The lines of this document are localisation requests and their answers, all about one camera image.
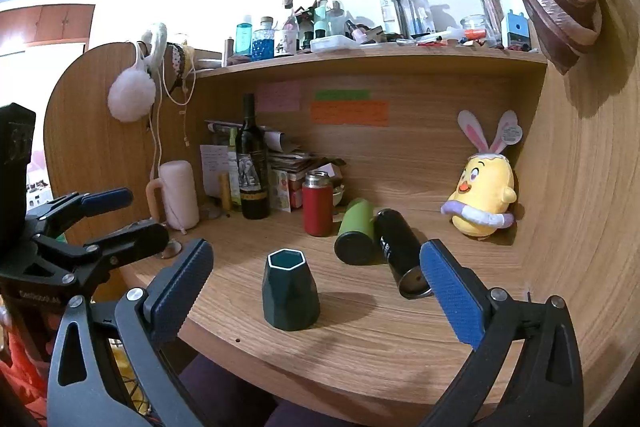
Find green pump bottle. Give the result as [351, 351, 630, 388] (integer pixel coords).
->
[313, 0, 332, 38]

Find stack of papers and books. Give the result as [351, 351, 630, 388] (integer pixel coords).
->
[205, 119, 347, 214]

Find syringe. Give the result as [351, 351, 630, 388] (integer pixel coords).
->
[413, 27, 463, 44]

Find black bottle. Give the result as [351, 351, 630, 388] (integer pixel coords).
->
[374, 208, 434, 300]

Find red cloth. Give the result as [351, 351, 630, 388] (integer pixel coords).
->
[0, 302, 53, 408]

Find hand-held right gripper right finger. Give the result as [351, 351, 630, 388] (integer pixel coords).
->
[419, 238, 584, 427]

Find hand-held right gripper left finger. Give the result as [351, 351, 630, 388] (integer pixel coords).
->
[46, 238, 215, 427]

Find white cable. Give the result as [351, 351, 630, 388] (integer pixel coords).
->
[146, 52, 197, 235]

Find blue box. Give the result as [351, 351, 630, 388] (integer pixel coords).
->
[501, 10, 532, 50]

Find wooden wall cabinet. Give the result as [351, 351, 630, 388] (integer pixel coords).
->
[0, 3, 96, 54]

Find pink mug with handle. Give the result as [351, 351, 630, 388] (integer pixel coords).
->
[145, 160, 200, 231]

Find person's leg in dark trousers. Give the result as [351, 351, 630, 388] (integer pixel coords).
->
[177, 353, 371, 427]

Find orange sticky note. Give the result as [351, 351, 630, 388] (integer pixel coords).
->
[310, 100, 390, 127]

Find pink sticky note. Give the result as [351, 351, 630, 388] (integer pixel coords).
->
[256, 80, 302, 113]

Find green sticky note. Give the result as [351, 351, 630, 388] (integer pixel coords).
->
[314, 90, 372, 102]

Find jar of blue beads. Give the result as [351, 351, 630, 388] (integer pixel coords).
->
[252, 17, 276, 60]

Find dark green hexagonal cup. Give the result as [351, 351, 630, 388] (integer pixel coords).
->
[261, 248, 322, 332]

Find white printed cup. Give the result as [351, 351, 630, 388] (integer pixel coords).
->
[274, 28, 298, 56]

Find short glass jar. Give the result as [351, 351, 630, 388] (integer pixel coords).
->
[460, 15, 488, 42]

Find printed carton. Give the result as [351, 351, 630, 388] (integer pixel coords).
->
[272, 171, 306, 212]

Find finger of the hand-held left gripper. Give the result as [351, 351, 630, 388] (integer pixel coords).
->
[25, 187, 135, 236]
[36, 221, 171, 289]

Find dark wine bottle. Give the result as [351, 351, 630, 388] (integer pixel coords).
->
[235, 93, 271, 221]

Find white note paper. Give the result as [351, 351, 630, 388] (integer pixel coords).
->
[200, 144, 231, 199]

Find tall clear jar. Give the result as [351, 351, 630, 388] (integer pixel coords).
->
[479, 0, 505, 48]

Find clear plastic packets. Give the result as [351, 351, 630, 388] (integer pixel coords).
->
[378, 0, 436, 36]

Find white flat box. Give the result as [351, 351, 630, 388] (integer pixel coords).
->
[310, 35, 362, 53]

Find yellow chick plush toy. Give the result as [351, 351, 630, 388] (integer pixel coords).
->
[440, 109, 523, 239]

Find clear bottle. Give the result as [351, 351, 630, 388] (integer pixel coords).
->
[326, 0, 348, 36]

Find white fluffy earmuffs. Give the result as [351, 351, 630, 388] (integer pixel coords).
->
[108, 22, 168, 123]

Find red thermos bottle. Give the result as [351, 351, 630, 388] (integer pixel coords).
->
[302, 171, 334, 238]

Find blue liquid bottle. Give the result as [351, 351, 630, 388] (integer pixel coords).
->
[236, 15, 253, 58]

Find patterned headband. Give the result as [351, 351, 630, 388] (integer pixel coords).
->
[166, 42, 197, 105]

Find wooden desk shelf unit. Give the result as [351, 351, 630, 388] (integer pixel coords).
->
[43, 0, 640, 427]

